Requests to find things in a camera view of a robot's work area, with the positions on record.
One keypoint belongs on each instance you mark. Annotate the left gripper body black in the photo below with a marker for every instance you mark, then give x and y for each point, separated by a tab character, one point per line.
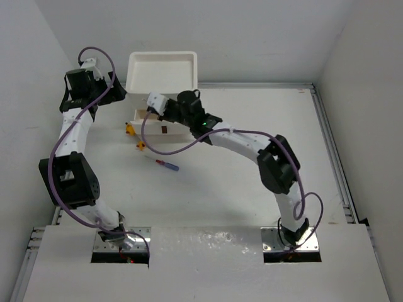
97	88

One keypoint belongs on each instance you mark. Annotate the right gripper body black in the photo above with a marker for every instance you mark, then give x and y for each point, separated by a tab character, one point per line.
172	112

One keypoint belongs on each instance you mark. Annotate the white drawer container box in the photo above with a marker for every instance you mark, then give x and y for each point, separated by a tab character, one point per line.
167	73

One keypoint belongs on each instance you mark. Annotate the small blue red screwdriver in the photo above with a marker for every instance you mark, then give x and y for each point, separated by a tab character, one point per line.
164	164

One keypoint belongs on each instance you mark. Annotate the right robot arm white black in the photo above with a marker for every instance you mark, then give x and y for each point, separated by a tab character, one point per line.
277	164

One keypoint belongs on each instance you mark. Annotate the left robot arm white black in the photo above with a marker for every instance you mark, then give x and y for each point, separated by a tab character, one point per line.
69	177

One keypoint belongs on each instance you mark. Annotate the yellow small clamp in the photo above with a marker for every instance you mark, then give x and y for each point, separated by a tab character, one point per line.
141	146
129	129

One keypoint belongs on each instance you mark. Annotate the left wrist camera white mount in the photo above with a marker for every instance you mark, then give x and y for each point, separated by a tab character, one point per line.
91	64

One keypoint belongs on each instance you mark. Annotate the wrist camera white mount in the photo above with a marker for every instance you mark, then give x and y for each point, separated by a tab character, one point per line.
91	64
157	103

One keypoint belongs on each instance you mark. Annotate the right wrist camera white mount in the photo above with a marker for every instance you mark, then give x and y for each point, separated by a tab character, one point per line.
157	103

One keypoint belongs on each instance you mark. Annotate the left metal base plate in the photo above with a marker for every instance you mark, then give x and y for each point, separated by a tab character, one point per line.
133	242

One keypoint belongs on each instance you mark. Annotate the metal base plate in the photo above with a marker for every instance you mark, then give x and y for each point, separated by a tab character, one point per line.
272	243
133	242

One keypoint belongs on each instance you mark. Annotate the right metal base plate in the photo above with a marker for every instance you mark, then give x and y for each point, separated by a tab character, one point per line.
272	243

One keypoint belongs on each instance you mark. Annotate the aluminium frame rail right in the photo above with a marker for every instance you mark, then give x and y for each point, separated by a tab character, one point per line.
349	207

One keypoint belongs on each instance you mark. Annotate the aluminium frame rail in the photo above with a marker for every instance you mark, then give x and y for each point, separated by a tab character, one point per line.
30	255
349	207

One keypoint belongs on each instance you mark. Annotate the aluminium frame rail left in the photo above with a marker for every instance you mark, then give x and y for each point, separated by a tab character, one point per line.
30	255

